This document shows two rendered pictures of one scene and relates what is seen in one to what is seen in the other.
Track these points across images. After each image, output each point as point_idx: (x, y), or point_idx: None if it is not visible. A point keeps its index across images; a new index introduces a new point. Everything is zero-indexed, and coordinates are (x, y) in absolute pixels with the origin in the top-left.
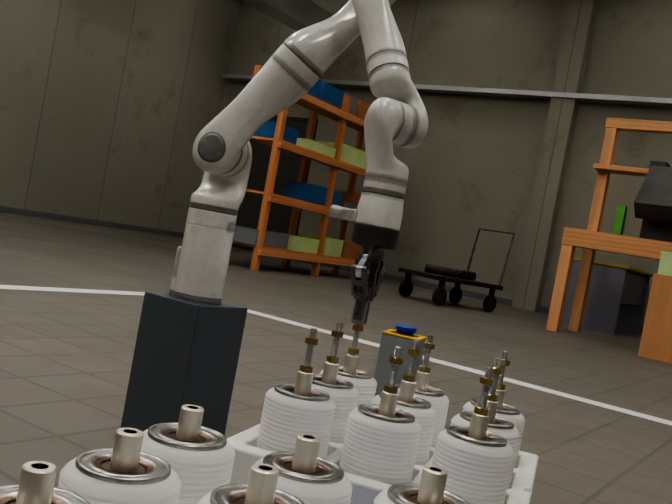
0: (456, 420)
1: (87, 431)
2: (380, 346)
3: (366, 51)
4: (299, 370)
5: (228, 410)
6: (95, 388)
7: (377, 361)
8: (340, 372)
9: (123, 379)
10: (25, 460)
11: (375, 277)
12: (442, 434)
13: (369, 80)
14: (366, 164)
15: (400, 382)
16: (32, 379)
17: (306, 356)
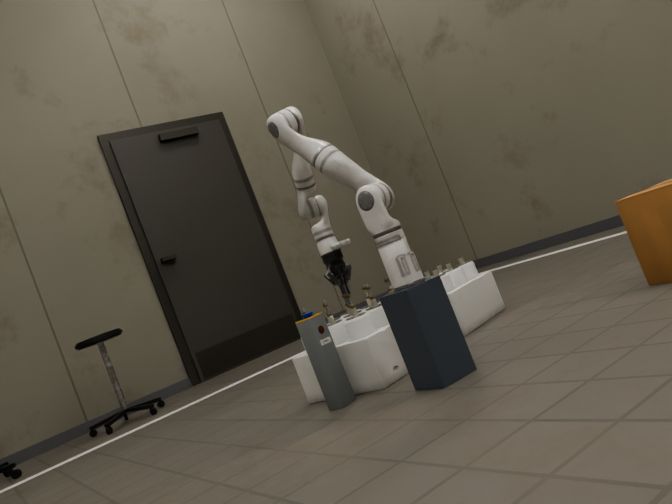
0: (342, 318)
1: (498, 369)
2: (324, 319)
3: (311, 169)
4: (392, 290)
5: (403, 359)
6: (511, 404)
7: (327, 327)
8: (362, 312)
9: (487, 431)
10: (520, 345)
11: None
12: (360, 309)
13: (315, 184)
14: (329, 223)
15: (338, 321)
16: (576, 384)
17: (389, 285)
